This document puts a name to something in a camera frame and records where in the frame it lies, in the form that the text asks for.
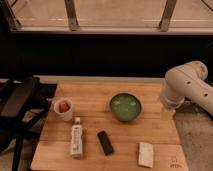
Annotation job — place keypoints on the green ceramic bowl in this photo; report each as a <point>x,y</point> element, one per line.
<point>125,107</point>

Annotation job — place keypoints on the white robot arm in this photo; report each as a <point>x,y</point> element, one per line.
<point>187,81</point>

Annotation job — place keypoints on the red fruit in cup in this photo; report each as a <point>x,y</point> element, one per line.
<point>63,107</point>

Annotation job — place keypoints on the white paper cup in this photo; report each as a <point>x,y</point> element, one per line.
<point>65,116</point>

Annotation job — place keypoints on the black remote control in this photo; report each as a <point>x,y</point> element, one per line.
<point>105,143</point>

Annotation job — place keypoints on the white plastic bottle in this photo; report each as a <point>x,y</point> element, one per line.
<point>76,149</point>

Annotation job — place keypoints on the white folded cloth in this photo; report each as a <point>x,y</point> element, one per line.
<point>146,155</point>

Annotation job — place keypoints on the black chair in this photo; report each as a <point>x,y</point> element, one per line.
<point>22,105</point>

